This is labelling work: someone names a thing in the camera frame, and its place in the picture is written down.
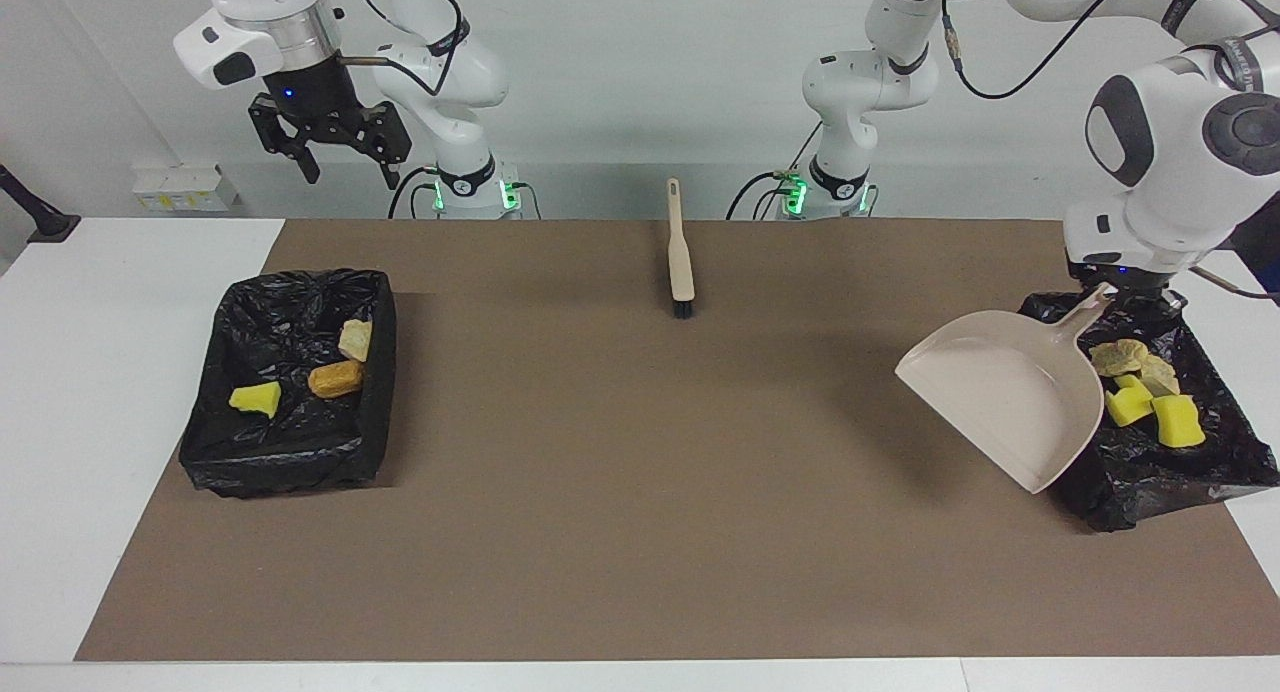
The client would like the beige hand brush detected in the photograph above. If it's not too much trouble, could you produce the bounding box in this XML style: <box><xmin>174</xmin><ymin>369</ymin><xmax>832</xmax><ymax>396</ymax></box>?
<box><xmin>666</xmin><ymin>178</ymin><xmax>696</xmax><ymax>320</ymax></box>

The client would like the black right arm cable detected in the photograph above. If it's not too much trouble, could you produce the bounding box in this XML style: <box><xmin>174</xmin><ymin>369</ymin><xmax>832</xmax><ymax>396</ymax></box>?
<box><xmin>340</xmin><ymin>0</ymin><xmax>471</xmax><ymax>98</ymax></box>

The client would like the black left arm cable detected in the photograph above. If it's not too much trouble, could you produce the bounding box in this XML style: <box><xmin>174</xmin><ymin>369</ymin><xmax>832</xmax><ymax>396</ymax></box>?
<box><xmin>940</xmin><ymin>0</ymin><xmax>1280</xmax><ymax>300</ymax></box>

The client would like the white wall socket box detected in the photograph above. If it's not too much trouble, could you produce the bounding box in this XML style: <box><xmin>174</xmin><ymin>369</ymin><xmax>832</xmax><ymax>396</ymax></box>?
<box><xmin>133</xmin><ymin>164</ymin><xmax>239</xmax><ymax>213</ymax></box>

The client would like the large brown table mat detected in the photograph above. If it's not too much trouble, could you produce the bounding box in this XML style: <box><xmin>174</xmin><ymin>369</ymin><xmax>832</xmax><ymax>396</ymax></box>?
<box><xmin>75</xmin><ymin>219</ymin><xmax>1280</xmax><ymax>663</ymax></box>

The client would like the pale pointed chip piece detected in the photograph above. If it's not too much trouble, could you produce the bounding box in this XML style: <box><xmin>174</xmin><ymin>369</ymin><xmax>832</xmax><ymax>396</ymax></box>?
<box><xmin>1140</xmin><ymin>355</ymin><xmax>1182</xmax><ymax>398</ymax></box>

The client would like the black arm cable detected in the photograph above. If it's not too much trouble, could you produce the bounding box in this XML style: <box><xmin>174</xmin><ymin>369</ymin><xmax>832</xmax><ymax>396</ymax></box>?
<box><xmin>940</xmin><ymin>0</ymin><xmax>1280</xmax><ymax>300</ymax></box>
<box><xmin>340</xmin><ymin>0</ymin><xmax>471</xmax><ymax>98</ymax></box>

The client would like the black stand leg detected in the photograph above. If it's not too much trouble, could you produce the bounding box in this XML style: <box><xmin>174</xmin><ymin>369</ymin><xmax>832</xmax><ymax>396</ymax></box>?
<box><xmin>0</xmin><ymin>162</ymin><xmax>81</xmax><ymax>243</ymax></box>

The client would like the beige plastic dustpan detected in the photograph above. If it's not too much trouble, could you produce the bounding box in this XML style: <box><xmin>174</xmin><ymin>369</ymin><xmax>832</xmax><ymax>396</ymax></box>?
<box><xmin>895</xmin><ymin>282</ymin><xmax>1118</xmax><ymax>495</ymax></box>

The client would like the yellow sponge piece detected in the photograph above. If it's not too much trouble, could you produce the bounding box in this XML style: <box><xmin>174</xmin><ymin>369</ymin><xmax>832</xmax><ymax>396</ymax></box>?
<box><xmin>1104</xmin><ymin>374</ymin><xmax>1157</xmax><ymax>428</ymax></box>
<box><xmin>229</xmin><ymin>381</ymin><xmax>283</xmax><ymax>418</ymax></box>

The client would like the black bag lined bin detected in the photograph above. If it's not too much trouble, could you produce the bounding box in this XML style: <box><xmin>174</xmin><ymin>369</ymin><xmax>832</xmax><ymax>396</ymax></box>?
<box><xmin>180</xmin><ymin>268</ymin><xmax>398</xmax><ymax>498</ymax></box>
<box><xmin>1018</xmin><ymin>290</ymin><xmax>1280</xmax><ymax>533</ymax></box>

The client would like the pale oval chip piece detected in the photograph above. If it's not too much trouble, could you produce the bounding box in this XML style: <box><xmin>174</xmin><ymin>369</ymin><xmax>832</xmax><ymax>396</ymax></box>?
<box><xmin>1089</xmin><ymin>339</ymin><xmax>1150</xmax><ymax>378</ymax></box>

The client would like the brown bread shaped sponge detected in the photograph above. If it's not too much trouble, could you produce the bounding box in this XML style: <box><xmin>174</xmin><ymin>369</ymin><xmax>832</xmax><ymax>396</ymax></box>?
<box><xmin>308</xmin><ymin>359</ymin><xmax>365</xmax><ymax>400</ymax></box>

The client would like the green topped yellow sponge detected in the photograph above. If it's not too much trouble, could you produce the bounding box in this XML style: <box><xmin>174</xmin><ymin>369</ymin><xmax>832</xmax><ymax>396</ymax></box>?
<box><xmin>1152</xmin><ymin>395</ymin><xmax>1207</xmax><ymax>449</ymax></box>

